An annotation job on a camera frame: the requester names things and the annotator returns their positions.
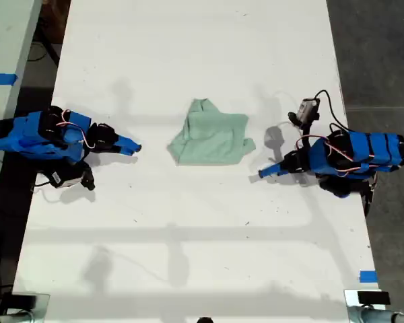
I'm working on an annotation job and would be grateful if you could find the pale green T-shirt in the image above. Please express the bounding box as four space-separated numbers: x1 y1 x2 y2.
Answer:
166 98 257 166

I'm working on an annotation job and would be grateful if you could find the short blue tape strip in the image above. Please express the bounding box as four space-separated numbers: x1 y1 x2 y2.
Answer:
359 270 378 284

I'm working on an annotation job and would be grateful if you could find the white side table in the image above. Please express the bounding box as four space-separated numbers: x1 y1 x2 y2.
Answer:
0 0 44 216

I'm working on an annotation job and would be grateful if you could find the small black box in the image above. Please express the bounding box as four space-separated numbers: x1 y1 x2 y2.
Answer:
11 294 38 309
357 291 391 306

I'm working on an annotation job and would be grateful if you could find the grey metal pipe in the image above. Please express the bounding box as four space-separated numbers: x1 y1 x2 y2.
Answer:
0 311 34 323
348 305 404 323

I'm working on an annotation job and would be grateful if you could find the camera black stalk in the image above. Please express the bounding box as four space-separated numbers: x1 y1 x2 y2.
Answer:
74 157 94 173
295 120 316 152

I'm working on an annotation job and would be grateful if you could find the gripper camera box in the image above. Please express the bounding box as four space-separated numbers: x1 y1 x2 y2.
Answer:
48 166 96 192
288 97 321 128

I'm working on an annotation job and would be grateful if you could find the camera black cable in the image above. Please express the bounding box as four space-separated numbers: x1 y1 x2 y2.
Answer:
312 89 351 134
32 172 55 188

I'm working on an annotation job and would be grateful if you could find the black floor cable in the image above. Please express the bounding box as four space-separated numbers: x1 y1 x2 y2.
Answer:
26 40 57 64

